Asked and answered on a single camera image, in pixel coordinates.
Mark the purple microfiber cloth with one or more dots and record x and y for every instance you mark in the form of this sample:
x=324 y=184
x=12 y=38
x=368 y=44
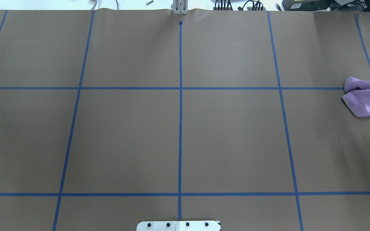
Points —
x=357 y=96

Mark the black equipment box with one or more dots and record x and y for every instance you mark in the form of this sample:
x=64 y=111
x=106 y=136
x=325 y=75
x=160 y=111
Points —
x=326 y=5

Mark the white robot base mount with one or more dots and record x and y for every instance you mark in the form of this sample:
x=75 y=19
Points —
x=193 y=225

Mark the grey aluminium post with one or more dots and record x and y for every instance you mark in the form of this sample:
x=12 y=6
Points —
x=180 y=7

